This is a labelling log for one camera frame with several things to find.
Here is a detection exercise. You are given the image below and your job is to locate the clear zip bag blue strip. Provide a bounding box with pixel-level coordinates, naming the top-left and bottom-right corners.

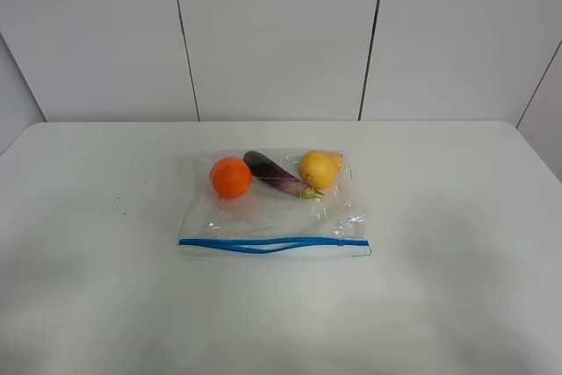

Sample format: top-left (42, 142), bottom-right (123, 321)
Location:
top-left (177, 148), bottom-right (371, 256)

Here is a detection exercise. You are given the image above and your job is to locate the purple eggplant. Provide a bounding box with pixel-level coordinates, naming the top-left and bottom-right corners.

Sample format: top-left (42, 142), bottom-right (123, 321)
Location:
top-left (242, 150), bottom-right (323, 199)

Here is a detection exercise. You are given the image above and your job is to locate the yellow pear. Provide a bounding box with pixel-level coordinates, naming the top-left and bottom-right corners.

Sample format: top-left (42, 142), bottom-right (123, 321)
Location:
top-left (299, 150), bottom-right (344, 191)

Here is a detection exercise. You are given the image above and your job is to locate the orange fruit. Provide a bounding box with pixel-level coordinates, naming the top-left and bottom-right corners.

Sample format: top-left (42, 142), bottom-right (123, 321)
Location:
top-left (209, 156), bottom-right (252, 199)

